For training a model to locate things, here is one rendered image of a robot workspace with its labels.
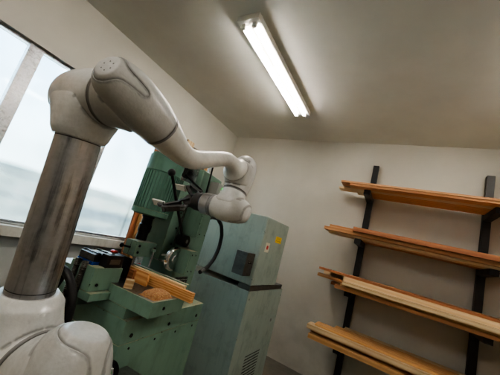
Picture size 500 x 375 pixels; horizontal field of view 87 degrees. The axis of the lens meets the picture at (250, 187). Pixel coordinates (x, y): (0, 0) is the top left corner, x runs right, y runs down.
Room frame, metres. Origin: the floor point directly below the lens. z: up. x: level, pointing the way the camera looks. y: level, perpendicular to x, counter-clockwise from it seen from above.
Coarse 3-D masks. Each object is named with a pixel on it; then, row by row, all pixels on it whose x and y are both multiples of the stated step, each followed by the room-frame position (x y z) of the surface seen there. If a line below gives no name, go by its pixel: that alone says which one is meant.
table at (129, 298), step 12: (120, 288) 1.12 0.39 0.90; (132, 288) 1.15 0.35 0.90; (144, 288) 1.20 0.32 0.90; (84, 300) 1.06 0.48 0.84; (96, 300) 1.08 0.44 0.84; (120, 300) 1.11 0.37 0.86; (132, 300) 1.09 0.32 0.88; (144, 300) 1.07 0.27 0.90; (168, 300) 1.13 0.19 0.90; (180, 300) 1.21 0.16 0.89; (144, 312) 1.06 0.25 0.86; (156, 312) 1.09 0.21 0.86; (168, 312) 1.16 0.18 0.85
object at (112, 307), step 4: (104, 300) 1.14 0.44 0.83; (108, 300) 1.14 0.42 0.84; (96, 304) 1.16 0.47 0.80; (100, 304) 1.15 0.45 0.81; (104, 304) 1.14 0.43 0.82; (108, 304) 1.13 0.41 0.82; (112, 304) 1.12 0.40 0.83; (116, 304) 1.12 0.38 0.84; (104, 308) 1.14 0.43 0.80; (108, 308) 1.13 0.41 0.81; (112, 308) 1.12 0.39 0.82; (116, 308) 1.11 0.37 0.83; (120, 308) 1.11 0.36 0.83; (124, 308) 1.10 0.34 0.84; (112, 312) 1.12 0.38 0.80; (116, 312) 1.11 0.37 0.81; (120, 312) 1.10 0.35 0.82; (124, 312) 1.10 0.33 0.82; (128, 312) 1.11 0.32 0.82; (132, 312) 1.13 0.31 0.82; (120, 316) 1.10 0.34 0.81; (124, 316) 1.10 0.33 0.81; (128, 316) 1.12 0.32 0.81; (132, 316) 1.14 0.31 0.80
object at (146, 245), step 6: (126, 240) 1.29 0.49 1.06; (132, 240) 1.28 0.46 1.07; (138, 240) 1.30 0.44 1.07; (132, 246) 1.27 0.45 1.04; (138, 246) 1.28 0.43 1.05; (144, 246) 1.32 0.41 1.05; (150, 246) 1.35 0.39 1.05; (126, 252) 1.28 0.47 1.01; (132, 252) 1.27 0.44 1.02; (138, 252) 1.29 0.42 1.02; (144, 252) 1.33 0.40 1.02; (150, 252) 1.37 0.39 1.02
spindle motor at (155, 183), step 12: (156, 156) 1.25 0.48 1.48; (156, 168) 1.24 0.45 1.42; (168, 168) 1.25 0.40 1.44; (180, 168) 1.30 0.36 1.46; (144, 180) 1.26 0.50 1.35; (156, 180) 1.24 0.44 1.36; (168, 180) 1.26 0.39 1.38; (144, 192) 1.24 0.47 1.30; (156, 192) 1.25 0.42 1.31; (168, 192) 1.28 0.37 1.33; (144, 204) 1.24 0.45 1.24; (156, 216) 1.26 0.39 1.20
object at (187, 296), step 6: (150, 276) 1.26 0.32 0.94; (150, 282) 1.26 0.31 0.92; (156, 282) 1.24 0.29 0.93; (162, 282) 1.23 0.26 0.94; (168, 282) 1.24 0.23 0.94; (162, 288) 1.23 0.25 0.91; (168, 288) 1.22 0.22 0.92; (174, 288) 1.20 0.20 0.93; (180, 288) 1.20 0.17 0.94; (174, 294) 1.20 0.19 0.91; (180, 294) 1.19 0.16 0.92; (186, 294) 1.18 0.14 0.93; (192, 294) 1.17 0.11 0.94; (186, 300) 1.17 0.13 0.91; (192, 300) 1.18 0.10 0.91
